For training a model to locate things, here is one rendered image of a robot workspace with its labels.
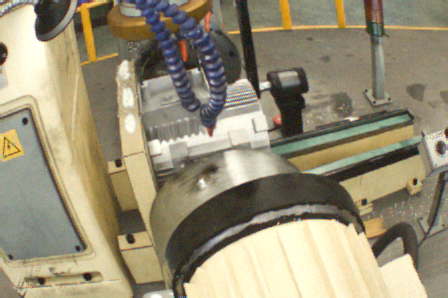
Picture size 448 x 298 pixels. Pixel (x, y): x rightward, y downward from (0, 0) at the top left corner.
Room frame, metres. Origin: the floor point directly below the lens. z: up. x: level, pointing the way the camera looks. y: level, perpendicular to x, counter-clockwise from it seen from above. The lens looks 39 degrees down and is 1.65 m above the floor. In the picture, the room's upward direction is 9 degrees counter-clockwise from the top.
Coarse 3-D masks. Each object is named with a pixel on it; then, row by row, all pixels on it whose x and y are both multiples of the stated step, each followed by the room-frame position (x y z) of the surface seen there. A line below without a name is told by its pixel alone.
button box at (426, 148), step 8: (424, 136) 0.65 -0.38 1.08; (432, 136) 0.64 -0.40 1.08; (440, 136) 0.64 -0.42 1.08; (424, 144) 0.64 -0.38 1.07; (432, 144) 0.63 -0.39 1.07; (424, 152) 0.63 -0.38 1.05; (432, 152) 0.61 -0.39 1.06; (424, 160) 0.63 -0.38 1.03; (432, 160) 0.60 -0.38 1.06; (440, 160) 0.60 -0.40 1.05; (424, 168) 0.62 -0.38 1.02; (432, 168) 0.59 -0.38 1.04; (440, 168) 0.59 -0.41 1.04
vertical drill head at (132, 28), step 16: (176, 0) 0.75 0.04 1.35; (192, 0) 0.77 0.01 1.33; (208, 0) 0.77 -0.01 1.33; (112, 16) 0.78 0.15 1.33; (128, 16) 0.76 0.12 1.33; (160, 16) 0.72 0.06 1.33; (192, 16) 0.73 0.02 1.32; (112, 32) 0.75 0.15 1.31; (128, 32) 0.72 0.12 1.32; (144, 32) 0.71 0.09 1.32; (176, 32) 0.72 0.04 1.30; (128, 48) 0.75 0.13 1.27; (192, 48) 0.84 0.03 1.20
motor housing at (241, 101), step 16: (240, 96) 0.80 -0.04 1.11; (224, 112) 0.77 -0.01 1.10; (240, 112) 0.77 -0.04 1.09; (256, 112) 0.78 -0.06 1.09; (224, 128) 0.76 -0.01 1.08; (192, 144) 0.74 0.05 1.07; (208, 144) 0.74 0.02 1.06; (224, 144) 0.73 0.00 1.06; (256, 144) 0.73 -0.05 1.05; (160, 160) 0.73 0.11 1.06; (192, 160) 0.72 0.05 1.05; (160, 176) 0.71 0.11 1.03
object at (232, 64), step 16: (208, 32) 1.02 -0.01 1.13; (224, 32) 1.05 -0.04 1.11; (144, 48) 1.01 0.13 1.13; (160, 48) 1.01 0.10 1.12; (224, 48) 1.03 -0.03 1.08; (144, 64) 1.00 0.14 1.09; (160, 64) 1.01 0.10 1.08; (192, 64) 1.01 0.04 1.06; (224, 64) 1.02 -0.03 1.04; (240, 64) 1.03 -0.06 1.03; (144, 80) 1.00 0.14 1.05
